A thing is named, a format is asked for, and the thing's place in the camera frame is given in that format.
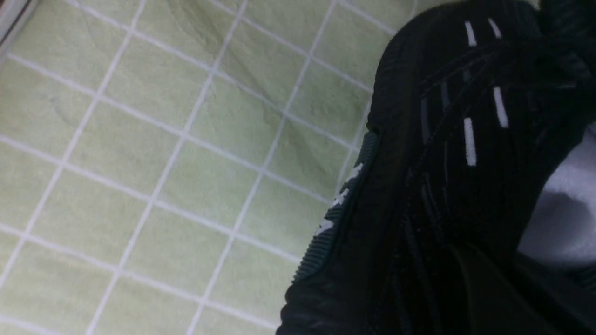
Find black knit sneaker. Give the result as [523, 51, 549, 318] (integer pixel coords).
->
[275, 0, 595, 335]

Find green checkered tablecloth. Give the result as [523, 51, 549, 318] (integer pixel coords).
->
[1, 0, 439, 335]

